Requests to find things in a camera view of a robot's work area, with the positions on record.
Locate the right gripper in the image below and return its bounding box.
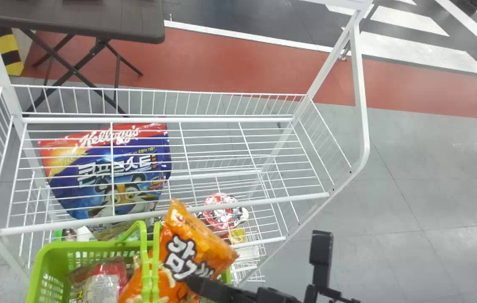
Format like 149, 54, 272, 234
185, 274, 304, 303

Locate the orange snack packet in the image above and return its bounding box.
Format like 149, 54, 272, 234
118, 199, 239, 303

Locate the yellow can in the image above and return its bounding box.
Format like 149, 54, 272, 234
229, 227, 247, 245

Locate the red noodle cup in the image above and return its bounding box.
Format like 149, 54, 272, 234
197, 192, 250, 237

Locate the red snack packet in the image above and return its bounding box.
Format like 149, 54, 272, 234
69, 260, 129, 303

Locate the green basket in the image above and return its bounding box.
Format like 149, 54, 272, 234
25, 221, 233, 303

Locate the blue cereal bag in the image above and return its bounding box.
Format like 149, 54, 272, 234
38, 122, 173, 222

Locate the dark side table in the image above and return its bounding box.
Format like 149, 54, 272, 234
0, 0, 166, 117

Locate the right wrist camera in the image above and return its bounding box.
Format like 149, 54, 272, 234
304, 230, 334, 303

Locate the white wire rack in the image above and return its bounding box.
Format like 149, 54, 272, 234
0, 0, 374, 287

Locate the yellow black striped post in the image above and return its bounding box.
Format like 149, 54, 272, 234
0, 27, 25, 77

